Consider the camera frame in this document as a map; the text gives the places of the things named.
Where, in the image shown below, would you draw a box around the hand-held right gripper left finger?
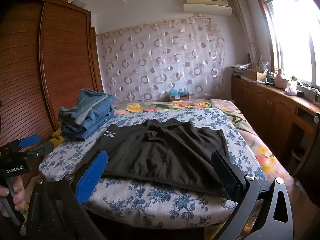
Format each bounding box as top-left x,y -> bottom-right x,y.
26,149 -> 108,240

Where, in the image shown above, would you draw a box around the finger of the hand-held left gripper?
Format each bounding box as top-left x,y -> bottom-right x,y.
9,134 -> 41,153
27,141 -> 55,159

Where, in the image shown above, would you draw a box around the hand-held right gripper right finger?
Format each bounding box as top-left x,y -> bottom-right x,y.
211,151 -> 294,240

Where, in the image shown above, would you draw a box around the black t-shirt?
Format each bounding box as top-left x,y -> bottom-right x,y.
91,119 -> 230,199

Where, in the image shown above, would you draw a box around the person's left hand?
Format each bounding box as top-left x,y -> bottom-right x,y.
0,179 -> 26,207

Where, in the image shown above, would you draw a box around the dark blue folded jeans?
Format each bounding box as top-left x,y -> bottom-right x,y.
61,112 -> 114,142

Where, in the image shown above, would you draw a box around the faded light blue folded jeans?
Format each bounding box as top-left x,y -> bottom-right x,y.
58,88 -> 116,126

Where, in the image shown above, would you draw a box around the blue floral blanket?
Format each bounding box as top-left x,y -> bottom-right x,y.
38,107 -> 268,230

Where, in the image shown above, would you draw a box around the brown wooden wardrobe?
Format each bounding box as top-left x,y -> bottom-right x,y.
0,0 -> 104,157

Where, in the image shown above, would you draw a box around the wooden cabinet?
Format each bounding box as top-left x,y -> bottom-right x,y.
231,66 -> 320,178

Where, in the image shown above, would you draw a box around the cardboard box with blue bag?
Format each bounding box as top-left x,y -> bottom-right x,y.
168,87 -> 196,102

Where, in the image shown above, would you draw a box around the small cardboard box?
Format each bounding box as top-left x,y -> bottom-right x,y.
242,68 -> 267,82

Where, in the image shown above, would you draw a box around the pink pump bottle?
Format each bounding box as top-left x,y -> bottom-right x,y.
274,68 -> 285,89

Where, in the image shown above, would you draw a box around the wrapped air conditioner pipe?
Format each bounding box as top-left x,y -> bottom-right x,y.
231,0 -> 261,66

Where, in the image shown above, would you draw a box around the window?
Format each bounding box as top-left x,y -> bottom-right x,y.
252,0 -> 320,88

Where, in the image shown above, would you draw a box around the white air conditioner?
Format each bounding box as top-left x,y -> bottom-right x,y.
183,0 -> 233,17

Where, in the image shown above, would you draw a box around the ring patterned curtain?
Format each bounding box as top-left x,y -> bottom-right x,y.
96,17 -> 226,103

